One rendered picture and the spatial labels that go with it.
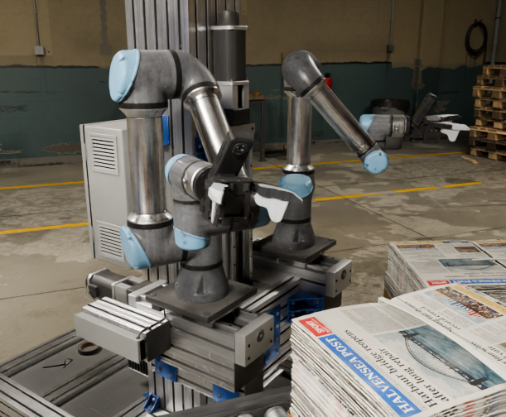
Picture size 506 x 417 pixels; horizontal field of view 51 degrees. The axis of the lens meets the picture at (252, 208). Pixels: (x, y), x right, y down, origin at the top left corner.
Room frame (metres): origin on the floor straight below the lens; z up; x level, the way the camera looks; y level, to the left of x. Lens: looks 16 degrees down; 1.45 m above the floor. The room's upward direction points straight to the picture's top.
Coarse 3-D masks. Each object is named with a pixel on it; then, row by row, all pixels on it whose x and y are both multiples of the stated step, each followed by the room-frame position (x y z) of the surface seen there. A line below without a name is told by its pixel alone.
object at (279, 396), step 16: (224, 400) 0.90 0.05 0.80; (240, 400) 0.90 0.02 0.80; (256, 400) 0.90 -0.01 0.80; (272, 400) 0.90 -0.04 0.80; (288, 400) 0.90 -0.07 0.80; (160, 416) 0.85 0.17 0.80; (176, 416) 0.85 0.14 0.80; (192, 416) 0.85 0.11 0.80; (208, 416) 0.85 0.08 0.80; (224, 416) 0.85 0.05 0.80; (256, 416) 0.87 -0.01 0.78
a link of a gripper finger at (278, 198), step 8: (264, 192) 0.88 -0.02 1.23; (272, 192) 0.88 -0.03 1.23; (280, 192) 0.87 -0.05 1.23; (288, 192) 0.86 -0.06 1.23; (256, 200) 0.90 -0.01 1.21; (264, 200) 0.89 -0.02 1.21; (272, 200) 0.88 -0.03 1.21; (280, 200) 0.88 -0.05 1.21; (288, 200) 0.86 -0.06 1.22; (296, 200) 0.85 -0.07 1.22; (272, 208) 0.88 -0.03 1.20; (280, 208) 0.88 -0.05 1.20; (272, 216) 0.88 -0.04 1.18; (280, 216) 0.88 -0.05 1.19
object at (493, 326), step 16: (432, 288) 0.92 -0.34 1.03; (448, 288) 0.92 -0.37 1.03; (464, 288) 0.92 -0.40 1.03; (416, 304) 0.85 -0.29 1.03; (432, 304) 0.85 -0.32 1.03; (448, 304) 0.85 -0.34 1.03; (464, 304) 0.85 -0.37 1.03; (480, 304) 0.85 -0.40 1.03; (496, 304) 0.85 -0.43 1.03; (448, 320) 0.80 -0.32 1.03; (464, 320) 0.80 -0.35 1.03; (480, 320) 0.79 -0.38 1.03; (496, 320) 0.79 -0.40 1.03; (464, 336) 0.75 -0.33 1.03; (480, 336) 0.75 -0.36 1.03; (496, 336) 0.74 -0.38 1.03; (496, 352) 0.70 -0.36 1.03
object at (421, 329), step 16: (384, 304) 0.86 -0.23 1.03; (400, 320) 0.80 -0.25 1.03; (416, 320) 0.80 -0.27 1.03; (432, 320) 0.80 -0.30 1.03; (432, 336) 0.75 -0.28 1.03; (448, 352) 0.70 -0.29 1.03; (464, 352) 0.70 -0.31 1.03; (480, 352) 0.70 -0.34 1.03; (480, 368) 0.66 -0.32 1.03; (496, 384) 0.62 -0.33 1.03; (496, 416) 0.61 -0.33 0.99
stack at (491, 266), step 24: (456, 240) 1.76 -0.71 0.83; (480, 240) 1.76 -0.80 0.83; (504, 240) 1.76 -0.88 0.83; (408, 264) 1.55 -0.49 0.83; (432, 264) 1.54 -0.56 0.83; (456, 264) 1.54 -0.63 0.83; (480, 264) 1.54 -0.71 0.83; (504, 264) 1.54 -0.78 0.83; (408, 288) 1.53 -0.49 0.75; (480, 288) 1.38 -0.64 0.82; (504, 288) 1.39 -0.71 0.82
